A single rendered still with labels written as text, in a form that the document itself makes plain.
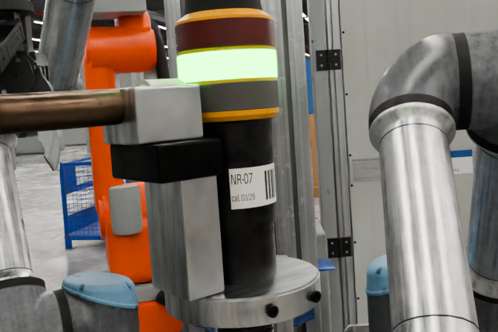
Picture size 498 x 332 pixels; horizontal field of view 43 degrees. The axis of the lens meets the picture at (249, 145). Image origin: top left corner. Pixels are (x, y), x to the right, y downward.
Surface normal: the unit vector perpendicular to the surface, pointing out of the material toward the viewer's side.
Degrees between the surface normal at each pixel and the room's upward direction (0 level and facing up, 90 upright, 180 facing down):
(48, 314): 51
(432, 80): 67
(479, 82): 92
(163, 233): 90
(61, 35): 139
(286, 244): 90
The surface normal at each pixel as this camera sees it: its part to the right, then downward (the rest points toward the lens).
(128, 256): 0.27, 0.05
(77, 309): 0.33, -0.59
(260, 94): 0.58, 0.02
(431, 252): -0.09, -0.65
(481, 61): -0.19, -0.25
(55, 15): -0.40, 0.65
